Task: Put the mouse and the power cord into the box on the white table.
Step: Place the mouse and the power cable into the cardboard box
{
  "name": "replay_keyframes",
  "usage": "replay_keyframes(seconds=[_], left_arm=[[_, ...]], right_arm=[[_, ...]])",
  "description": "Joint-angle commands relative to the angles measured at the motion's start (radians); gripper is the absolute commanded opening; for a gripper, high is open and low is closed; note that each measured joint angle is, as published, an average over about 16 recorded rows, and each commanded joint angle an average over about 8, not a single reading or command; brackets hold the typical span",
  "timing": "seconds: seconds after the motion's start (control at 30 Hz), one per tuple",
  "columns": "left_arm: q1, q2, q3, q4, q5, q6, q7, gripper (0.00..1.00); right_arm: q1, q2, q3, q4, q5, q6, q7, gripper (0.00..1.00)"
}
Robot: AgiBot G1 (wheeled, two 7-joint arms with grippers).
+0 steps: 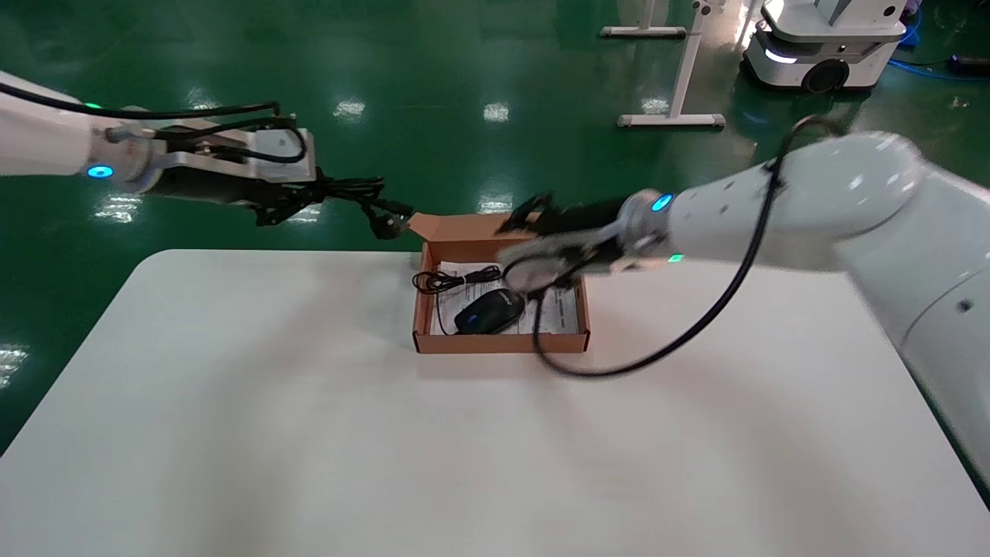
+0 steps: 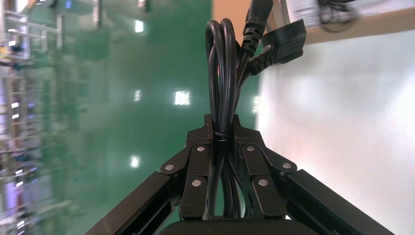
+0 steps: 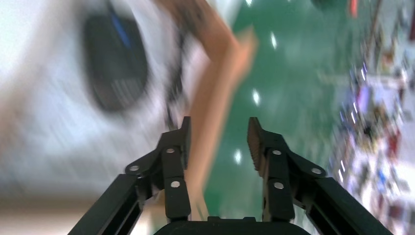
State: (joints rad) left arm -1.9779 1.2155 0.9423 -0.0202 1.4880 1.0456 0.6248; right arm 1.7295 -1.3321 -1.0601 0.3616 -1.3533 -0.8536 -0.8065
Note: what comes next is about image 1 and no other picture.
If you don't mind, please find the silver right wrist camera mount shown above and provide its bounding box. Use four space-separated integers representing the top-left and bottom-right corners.
497 223 621 293

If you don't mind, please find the brown cardboard box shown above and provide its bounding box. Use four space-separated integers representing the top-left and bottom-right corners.
408 210 591 355

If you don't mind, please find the white printed instruction sheet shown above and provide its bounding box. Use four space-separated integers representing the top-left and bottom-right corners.
428 261 583 336

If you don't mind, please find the blue floor cable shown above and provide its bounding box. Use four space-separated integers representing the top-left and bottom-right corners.
888 0 990 83

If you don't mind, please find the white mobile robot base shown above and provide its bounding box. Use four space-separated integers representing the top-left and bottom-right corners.
742 0 908 96

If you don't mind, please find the white table leg stand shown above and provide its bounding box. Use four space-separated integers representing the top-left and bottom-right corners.
616 0 727 130
600 0 688 40

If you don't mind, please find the black power cable with plug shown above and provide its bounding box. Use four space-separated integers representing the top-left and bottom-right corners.
308 175 415 241

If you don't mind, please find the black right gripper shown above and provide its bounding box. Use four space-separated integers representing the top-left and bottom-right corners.
497 192 644 292

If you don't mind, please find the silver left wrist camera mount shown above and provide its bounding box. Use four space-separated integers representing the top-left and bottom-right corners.
144 118 319 187

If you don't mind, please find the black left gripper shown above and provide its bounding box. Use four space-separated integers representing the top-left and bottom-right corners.
157 166 330 228

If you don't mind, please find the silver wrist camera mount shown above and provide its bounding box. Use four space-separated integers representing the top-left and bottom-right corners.
144 118 319 187
497 223 621 293

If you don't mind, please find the black wired computer mouse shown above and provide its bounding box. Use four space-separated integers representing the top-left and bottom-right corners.
411 264 527 337

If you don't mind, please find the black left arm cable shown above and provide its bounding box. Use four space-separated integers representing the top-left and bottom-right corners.
0 80 308 166

